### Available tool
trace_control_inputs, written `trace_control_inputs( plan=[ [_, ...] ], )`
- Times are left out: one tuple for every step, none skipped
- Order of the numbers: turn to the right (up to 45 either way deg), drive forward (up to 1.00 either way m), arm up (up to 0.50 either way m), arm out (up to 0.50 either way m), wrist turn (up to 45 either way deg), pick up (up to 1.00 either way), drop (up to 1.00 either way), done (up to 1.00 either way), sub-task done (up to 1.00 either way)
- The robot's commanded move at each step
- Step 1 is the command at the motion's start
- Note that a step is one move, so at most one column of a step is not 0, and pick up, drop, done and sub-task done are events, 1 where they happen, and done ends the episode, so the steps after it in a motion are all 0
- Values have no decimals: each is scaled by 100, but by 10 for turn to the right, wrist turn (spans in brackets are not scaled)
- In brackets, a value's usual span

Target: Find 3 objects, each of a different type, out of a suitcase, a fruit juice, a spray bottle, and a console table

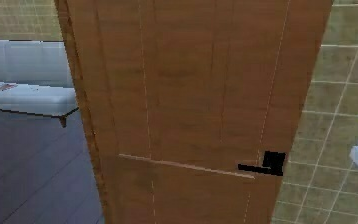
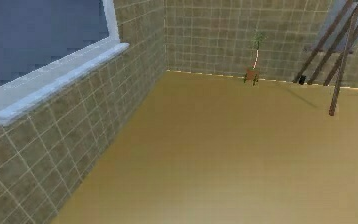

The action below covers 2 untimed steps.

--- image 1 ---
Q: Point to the brown wooden room door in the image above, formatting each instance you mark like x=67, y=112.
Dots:
x=193, y=86

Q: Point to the pale blue sofa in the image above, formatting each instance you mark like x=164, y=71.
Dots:
x=27, y=83

